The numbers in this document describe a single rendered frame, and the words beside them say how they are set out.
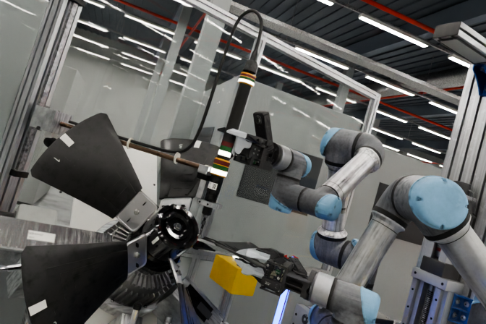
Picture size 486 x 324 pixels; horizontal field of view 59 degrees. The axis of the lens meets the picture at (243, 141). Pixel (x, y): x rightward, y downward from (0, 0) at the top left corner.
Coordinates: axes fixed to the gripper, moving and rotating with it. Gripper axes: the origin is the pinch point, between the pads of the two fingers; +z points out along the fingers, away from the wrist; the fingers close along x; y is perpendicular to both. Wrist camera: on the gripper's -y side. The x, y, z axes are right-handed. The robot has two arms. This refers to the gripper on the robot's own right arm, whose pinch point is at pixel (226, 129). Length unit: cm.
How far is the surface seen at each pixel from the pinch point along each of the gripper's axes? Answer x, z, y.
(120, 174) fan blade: 9.2, 20.3, 19.1
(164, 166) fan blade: 19.1, 2.3, 14.8
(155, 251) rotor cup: -2.6, 11.6, 33.6
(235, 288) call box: 15, -38, 48
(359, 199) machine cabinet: 164, -347, -1
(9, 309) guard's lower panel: 73, 11, 82
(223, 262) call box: 25, -38, 43
